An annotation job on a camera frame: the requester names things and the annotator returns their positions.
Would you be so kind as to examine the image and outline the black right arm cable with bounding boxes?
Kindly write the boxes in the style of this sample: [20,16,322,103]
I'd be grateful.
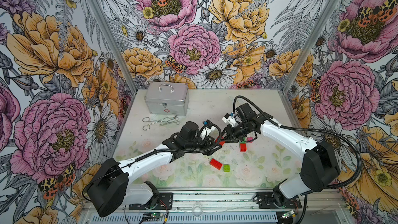
[232,95,363,190]

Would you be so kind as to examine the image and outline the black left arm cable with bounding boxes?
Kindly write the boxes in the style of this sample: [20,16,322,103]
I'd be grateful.
[82,124,223,201]

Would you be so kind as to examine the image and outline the aluminium frame post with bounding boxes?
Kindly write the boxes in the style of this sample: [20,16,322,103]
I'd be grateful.
[73,0,138,95]
[281,0,353,94]

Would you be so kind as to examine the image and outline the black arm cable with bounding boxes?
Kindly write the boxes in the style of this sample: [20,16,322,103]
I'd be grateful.
[232,95,363,190]
[82,124,223,201]

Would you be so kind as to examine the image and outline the steel forceps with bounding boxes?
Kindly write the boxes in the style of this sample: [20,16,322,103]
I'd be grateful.
[142,120,180,131]

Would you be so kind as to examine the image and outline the aluminium frame post right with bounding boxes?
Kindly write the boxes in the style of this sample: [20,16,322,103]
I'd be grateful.
[281,0,353,94]

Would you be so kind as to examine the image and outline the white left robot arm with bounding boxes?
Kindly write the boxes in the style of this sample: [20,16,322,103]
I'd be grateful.
[83,121,224,217]

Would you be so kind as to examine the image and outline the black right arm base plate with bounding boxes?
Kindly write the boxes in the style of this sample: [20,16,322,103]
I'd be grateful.
[252,191,302,209]

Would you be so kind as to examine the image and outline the long red lego brick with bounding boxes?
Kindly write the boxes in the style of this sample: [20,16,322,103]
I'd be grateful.
[209,159,223,170]

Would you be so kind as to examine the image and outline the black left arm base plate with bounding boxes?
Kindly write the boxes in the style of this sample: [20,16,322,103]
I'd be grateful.
[128,192,174,211]

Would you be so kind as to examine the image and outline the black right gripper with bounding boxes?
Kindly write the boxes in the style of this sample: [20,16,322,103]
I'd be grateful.
[218,120,255,144]

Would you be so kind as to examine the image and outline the steel surgical scissors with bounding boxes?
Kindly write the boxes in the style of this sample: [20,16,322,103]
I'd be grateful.
[142,116,179,123]

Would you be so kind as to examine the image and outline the aluminium frame post left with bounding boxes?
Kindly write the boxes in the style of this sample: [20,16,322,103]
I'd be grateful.
[73,0,138,95]

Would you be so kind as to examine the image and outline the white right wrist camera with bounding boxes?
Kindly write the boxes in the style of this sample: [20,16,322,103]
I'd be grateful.
[222,113,238,127]

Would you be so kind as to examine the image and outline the white vented cable duct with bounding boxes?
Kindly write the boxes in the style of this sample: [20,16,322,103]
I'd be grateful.
[84,212,278,224]

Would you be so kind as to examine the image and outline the aluminium front rail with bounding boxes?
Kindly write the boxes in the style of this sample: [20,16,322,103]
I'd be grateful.
[159,188,345,212]

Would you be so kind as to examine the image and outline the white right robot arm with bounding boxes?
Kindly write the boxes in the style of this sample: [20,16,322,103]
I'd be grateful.
[222,103,341,207]

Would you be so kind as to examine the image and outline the lime green lego brick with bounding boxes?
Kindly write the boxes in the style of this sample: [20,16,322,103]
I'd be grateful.
[223,164,231,172]

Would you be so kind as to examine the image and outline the silver metal case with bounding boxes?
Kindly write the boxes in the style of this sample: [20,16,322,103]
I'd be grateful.
[144,82,189,116]

